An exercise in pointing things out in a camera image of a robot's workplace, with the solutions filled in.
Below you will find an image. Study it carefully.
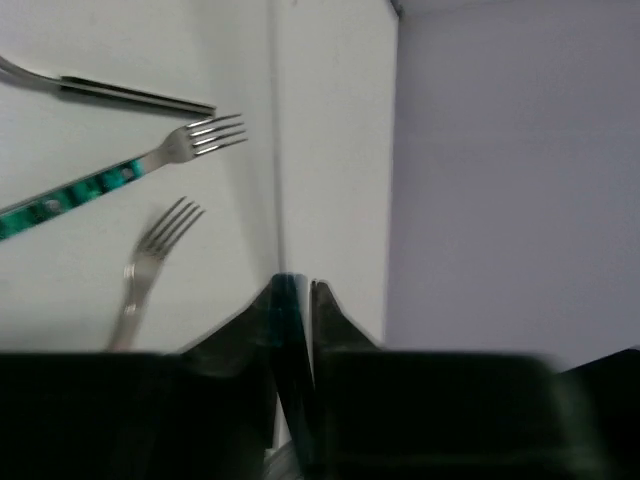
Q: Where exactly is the pink handled fork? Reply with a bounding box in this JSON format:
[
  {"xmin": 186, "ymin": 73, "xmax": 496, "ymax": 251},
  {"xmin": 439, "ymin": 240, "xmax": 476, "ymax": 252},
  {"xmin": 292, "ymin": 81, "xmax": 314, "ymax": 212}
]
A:
[{"xmin": 106, "ymin": 196, "xmax": 205, "ymax": 352}]

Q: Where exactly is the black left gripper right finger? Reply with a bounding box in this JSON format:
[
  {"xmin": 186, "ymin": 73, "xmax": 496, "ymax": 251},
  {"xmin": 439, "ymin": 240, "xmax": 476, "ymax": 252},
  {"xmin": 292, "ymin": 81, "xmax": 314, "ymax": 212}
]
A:
[{"xmin": 310, "ymin": 281, "xmax": 390, "ymax": 479}]

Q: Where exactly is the green handled knife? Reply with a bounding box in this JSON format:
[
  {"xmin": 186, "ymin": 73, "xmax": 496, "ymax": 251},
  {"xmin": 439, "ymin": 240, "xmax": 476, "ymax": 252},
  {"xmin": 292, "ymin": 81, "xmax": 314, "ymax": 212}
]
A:
[{"xmin": 263, "ymin": 273, "xmax": 318, "ymax": 479}]

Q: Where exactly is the green handled fork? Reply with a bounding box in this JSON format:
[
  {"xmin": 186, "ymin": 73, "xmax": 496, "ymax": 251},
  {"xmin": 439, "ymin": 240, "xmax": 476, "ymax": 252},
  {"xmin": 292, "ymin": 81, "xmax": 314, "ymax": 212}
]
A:
[{"xmin": 1, "ymin": 114, "xmax": 247, "ymax": 240}]

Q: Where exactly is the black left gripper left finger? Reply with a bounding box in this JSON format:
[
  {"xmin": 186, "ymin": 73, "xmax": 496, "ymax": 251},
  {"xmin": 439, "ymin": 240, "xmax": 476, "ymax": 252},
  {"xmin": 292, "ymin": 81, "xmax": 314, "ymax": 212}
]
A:
[{"xmin": 174, "ymin": 282, "xmax": 277, "ymax": 479}]

